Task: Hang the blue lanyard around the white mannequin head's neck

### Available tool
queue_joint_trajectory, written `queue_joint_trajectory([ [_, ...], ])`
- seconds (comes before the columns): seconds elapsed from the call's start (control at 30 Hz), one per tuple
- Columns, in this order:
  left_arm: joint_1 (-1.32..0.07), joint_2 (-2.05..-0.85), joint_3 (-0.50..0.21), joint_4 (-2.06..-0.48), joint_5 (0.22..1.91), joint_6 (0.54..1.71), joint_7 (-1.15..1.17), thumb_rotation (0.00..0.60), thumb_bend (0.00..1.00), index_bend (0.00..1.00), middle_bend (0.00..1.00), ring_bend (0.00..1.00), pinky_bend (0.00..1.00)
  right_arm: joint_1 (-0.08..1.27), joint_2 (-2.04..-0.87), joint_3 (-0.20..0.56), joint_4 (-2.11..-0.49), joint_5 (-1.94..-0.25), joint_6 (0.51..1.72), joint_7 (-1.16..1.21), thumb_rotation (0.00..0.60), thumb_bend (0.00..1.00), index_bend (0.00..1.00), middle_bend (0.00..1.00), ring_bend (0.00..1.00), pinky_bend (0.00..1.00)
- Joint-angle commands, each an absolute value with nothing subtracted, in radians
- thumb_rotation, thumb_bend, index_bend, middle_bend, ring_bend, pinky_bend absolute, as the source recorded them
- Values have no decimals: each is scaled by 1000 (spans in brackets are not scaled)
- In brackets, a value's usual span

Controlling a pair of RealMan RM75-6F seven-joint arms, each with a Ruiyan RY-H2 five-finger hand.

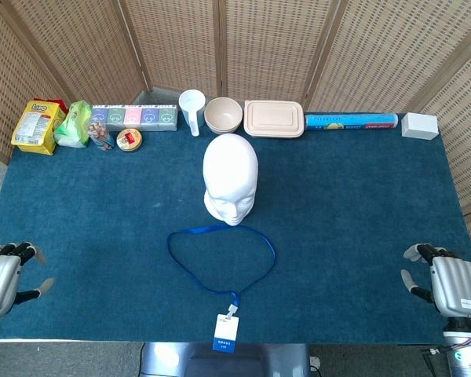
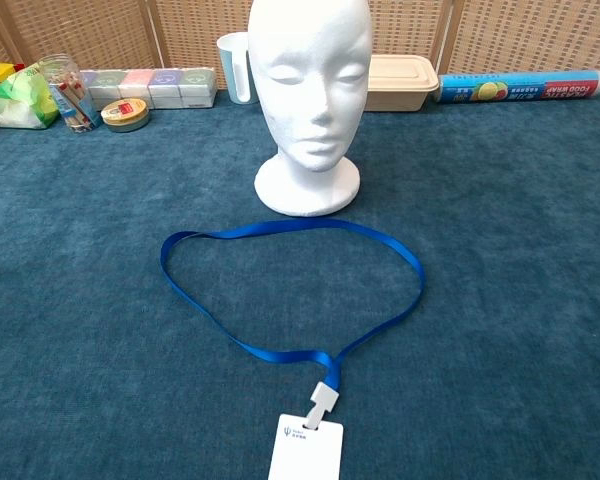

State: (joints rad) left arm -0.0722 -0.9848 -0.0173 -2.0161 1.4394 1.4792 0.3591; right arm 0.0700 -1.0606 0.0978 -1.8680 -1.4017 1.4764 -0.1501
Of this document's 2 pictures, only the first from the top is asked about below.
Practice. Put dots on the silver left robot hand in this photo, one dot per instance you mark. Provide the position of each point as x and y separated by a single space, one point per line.
0 282

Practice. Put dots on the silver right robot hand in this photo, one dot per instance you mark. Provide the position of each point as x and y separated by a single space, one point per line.
453 282

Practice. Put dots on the blue felt table mat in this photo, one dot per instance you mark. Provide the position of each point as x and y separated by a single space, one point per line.
102 216

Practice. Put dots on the white cardboard box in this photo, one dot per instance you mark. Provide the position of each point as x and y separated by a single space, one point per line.
419 125

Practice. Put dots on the yellow snack bag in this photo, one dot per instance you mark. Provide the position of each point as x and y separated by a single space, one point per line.
35 125

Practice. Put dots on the green snack bag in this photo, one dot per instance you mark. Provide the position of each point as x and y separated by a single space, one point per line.
72 125

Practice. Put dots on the clear jar with sticks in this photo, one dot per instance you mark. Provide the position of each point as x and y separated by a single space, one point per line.
100 135

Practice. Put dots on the blue food wrap roll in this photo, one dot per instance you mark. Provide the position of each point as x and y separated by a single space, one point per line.
349 121

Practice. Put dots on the round yellow tin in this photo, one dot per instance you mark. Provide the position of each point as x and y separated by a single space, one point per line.
129 140

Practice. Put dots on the pastel five-colour box pack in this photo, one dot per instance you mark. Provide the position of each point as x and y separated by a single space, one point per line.
133 118

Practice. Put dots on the grey robot torso base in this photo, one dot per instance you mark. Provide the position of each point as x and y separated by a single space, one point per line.
220 365

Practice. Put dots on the beige lidded lunch box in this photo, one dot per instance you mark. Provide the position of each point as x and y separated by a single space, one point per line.
274 118

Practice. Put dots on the white foam mannequin head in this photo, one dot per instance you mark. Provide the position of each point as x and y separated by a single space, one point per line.
229 169

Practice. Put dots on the white plastic measuring cup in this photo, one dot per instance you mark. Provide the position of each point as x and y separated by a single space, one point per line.
192 102

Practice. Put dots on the beige bowl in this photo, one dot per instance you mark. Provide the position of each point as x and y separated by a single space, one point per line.
223 112
220 130

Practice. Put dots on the wicker folding screen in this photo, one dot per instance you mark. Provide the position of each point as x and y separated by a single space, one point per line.
278 39

